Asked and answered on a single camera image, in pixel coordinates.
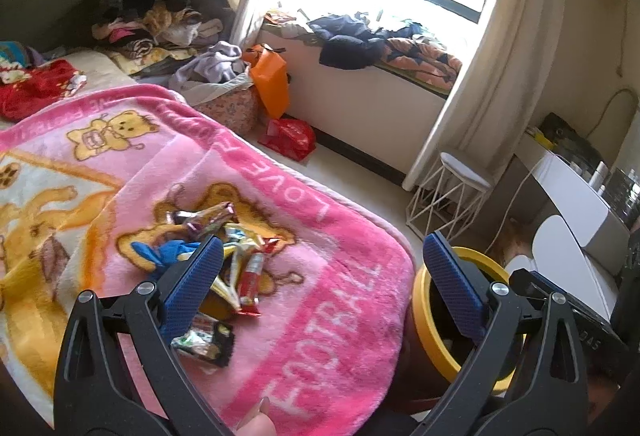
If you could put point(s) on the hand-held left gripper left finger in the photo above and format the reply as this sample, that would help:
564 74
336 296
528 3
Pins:
192 286

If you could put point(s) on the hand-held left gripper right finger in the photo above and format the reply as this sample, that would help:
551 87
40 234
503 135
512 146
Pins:
450 276

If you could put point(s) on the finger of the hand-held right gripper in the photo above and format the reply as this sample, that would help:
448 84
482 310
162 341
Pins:
542 286

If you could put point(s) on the yellow snack wrapper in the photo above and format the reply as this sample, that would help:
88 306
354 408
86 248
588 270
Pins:
225 293

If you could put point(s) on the blue wrapper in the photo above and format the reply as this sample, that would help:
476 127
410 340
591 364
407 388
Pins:
170 251

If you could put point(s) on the black bin with yellow rim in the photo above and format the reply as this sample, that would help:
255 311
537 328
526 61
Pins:
425 326

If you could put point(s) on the red snack wrapper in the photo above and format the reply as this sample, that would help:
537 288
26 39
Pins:
250 281

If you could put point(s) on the black snack wrapper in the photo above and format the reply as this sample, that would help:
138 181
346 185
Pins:
210 341

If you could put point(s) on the gold foil wrapper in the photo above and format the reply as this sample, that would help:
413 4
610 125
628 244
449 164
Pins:
245 238

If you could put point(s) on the purple striped snack wrapper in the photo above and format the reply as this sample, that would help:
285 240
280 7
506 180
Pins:
205 216

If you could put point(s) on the person's left hand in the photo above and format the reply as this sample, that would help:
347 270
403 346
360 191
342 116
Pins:
257 426

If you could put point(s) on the white chair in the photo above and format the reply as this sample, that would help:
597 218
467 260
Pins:
555 246

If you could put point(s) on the orange patterned bag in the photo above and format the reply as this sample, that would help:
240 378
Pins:
512 238

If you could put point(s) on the white vanity desk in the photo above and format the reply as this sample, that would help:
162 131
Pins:
565 191

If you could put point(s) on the clear cosmetics organizer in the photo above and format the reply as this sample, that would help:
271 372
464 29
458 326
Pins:
622 196

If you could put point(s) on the white bottle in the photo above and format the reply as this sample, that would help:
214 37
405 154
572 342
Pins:
598 176

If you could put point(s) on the pink printed blanket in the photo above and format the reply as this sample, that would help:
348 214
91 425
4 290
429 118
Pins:
325 316

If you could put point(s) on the yellow box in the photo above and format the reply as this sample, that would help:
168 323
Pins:
539 137

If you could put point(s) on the black bag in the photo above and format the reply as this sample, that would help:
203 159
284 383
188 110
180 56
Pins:
562 131

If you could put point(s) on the vanity mirror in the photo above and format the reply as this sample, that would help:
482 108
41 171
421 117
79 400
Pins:
631 141

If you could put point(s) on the red plastic bag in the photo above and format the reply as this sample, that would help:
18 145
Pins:
290 138

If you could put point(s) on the white window seat cabinet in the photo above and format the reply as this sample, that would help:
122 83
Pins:
360 106

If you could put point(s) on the orange patterned quilt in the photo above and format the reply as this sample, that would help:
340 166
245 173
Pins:
425 61

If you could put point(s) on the orange paper bag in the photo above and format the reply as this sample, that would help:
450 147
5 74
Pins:
270 81

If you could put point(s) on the lavender garment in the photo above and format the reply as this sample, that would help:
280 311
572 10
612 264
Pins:
210 61

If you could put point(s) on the cream bed sheet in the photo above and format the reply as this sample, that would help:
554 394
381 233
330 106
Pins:
100 66

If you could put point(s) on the red cloth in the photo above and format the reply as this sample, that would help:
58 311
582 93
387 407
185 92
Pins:
40 86

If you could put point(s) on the folded colourful clothes stack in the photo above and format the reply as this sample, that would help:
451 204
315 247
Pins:
145 38

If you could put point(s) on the white and orange cloth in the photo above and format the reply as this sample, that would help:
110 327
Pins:
285 23

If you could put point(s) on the grey bed headboard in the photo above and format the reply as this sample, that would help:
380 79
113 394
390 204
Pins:
45 6

